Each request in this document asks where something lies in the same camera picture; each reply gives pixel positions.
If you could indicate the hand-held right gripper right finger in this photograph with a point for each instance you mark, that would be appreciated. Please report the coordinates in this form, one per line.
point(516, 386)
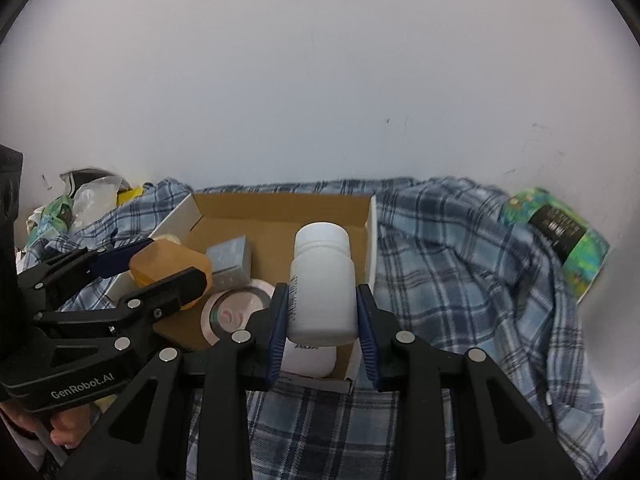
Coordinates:
point(367, 340)

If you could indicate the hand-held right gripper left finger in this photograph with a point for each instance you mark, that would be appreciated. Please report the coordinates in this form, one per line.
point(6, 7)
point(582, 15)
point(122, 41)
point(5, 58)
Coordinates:
point(277, 335)

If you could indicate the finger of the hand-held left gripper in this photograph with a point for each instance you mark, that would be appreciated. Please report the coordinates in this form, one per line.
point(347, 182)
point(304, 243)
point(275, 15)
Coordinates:
point(170, 290)
point(117, 260)

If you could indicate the orange soap box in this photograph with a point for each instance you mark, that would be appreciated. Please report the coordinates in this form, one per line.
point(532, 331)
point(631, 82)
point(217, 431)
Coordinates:
point(165, 260)

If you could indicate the white square box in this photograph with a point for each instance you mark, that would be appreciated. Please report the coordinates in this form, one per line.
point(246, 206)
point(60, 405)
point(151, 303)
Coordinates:
point(310, 360)

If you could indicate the round silver tin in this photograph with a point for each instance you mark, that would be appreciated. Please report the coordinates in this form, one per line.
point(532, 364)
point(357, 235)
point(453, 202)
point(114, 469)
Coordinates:
point(235, 305)

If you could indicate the blue-grey box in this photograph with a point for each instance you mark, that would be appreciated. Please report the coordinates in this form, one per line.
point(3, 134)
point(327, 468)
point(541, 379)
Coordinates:
point(227, 260)

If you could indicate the white plastic bottle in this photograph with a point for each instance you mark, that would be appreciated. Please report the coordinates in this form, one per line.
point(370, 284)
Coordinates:
point(322, 285)

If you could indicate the cardboard box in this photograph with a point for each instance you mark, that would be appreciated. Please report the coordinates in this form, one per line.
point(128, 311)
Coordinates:
point(280, 215)

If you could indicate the person's left hand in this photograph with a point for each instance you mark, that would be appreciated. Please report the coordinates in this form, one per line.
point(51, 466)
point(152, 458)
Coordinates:
point(70, 432)

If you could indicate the clear plastic bag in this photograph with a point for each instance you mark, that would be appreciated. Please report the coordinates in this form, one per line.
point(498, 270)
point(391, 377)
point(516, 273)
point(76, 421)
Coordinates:
point(95, 200)

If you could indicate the yellow packet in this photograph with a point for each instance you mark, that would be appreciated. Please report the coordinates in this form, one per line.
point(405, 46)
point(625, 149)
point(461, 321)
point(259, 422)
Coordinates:
point(131, 196)

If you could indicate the grey bag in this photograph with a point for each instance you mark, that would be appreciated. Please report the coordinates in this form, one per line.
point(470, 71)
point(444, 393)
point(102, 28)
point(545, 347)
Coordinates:
point(82, 177)

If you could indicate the blue plaid cloth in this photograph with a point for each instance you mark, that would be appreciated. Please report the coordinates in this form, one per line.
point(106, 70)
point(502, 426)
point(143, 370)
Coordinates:
point(450, 270)

